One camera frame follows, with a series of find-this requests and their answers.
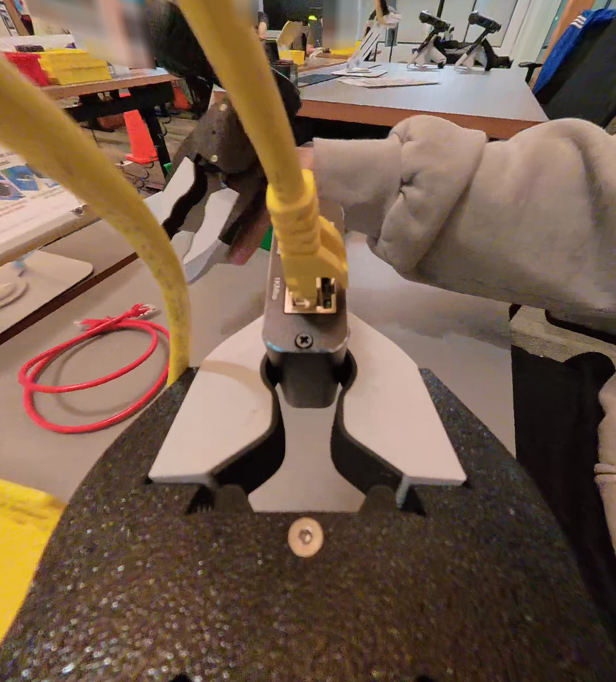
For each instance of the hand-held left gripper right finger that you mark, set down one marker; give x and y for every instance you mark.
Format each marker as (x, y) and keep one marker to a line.
(393, 426)

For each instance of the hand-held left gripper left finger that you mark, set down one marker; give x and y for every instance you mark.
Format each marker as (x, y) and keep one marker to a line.
(217, 426)

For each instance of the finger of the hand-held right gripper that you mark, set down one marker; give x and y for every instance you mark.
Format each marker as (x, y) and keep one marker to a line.
(169, 186)
(214, 218)

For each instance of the black ethernet splitter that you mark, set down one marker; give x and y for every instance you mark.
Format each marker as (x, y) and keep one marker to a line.
(308, 373)

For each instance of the person's right forearm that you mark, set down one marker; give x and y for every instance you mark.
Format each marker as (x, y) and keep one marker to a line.
(473, 213)

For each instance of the person's right hand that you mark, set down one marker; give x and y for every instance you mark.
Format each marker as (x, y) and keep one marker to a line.
(252, 240)

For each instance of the orange traffic cone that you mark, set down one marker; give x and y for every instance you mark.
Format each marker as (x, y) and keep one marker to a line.
(140, 138)

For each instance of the small black box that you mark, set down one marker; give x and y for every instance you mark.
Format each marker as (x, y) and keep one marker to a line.
(285, 72)

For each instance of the grey desk with wooden edge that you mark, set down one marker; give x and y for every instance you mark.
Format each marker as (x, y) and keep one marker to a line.
(126, 80)
(446, 96)

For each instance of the white stand base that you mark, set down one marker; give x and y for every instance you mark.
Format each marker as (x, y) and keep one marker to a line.
(57, 271)

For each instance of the printed instruction sheet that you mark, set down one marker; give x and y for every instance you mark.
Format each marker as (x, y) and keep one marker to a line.
(9, 213)

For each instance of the white papers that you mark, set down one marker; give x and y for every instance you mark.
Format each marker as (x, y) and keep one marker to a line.
(387, 81)

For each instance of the red plastic bin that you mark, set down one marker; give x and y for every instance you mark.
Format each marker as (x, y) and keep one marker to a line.
(28, 69)

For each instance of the blue jacket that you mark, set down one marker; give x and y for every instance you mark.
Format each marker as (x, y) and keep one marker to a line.
(569, 48)

